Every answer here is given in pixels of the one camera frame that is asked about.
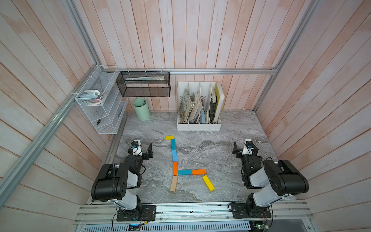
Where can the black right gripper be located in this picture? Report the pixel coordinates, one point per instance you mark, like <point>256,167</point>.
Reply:
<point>235,151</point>

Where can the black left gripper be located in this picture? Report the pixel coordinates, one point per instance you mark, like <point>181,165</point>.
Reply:
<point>150,154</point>

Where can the light blue wooden block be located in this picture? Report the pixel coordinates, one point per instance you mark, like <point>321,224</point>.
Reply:
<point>174,155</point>

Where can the small yellow wooden block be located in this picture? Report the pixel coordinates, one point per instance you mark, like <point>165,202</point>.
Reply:
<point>170,137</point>

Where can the orange wooden block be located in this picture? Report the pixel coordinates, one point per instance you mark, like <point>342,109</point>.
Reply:
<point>199,172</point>
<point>175,168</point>

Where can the teal wooden block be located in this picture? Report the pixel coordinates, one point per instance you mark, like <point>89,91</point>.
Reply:
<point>184,172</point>
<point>173,144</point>

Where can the natural wooden block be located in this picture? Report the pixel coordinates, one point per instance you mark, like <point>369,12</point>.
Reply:
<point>174,183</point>

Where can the long yellow wooden block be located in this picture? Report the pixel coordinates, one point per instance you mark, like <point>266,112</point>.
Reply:
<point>208,183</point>

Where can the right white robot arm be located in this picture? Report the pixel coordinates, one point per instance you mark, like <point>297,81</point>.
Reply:
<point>275,180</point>

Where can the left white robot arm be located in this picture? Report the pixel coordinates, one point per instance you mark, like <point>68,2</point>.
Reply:
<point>114,181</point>

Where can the mint green plastic cup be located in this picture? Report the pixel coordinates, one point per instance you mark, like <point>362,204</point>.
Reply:
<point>141,109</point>

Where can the cream hardcover book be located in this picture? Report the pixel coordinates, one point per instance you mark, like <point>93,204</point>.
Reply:
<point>220,97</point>

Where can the white plastic file organizer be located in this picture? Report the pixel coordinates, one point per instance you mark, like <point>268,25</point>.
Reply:
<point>203,97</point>

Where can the illustrated Chinese history book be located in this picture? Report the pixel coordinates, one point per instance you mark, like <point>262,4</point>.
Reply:
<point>185,107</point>

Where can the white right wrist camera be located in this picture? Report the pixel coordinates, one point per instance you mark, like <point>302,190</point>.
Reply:
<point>249,148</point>

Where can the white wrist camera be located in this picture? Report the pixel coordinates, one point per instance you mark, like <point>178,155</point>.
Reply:
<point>249,148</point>
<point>136,148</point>

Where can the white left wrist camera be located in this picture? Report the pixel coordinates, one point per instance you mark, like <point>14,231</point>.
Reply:
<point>136,148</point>

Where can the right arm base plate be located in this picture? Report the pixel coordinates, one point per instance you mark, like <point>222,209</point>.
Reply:
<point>240,210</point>

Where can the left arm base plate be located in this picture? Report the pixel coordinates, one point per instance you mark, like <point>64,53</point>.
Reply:
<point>141,213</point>

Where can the white wire shelf rack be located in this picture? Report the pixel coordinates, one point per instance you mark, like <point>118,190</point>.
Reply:
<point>106,116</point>

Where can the black wire mesh basket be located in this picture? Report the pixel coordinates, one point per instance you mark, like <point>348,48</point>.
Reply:
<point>144,84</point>

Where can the aluminium front rail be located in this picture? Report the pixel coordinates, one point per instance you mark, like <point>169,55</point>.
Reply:
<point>100,213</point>

